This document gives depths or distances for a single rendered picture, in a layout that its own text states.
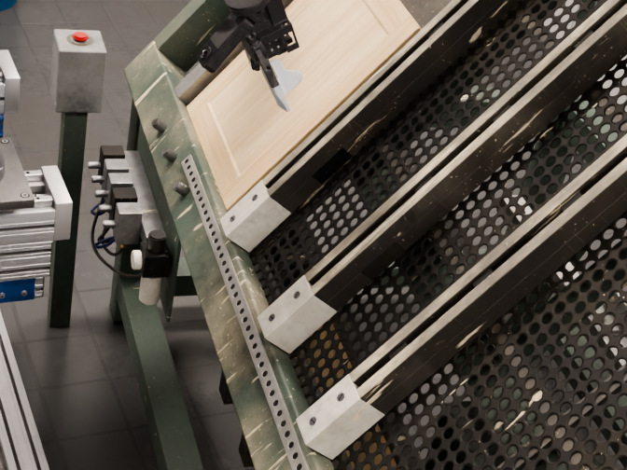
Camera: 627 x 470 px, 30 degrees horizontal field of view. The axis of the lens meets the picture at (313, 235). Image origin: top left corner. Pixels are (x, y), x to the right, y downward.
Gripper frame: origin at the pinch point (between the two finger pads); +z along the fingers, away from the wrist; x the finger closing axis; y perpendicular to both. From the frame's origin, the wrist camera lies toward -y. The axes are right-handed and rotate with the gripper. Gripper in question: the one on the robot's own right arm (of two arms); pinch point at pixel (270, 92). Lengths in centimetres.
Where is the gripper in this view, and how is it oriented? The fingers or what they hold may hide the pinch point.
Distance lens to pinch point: 212.0
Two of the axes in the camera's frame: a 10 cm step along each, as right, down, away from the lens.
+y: 8.9, -4.5, 1.1
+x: -3.8, -5.9, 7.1
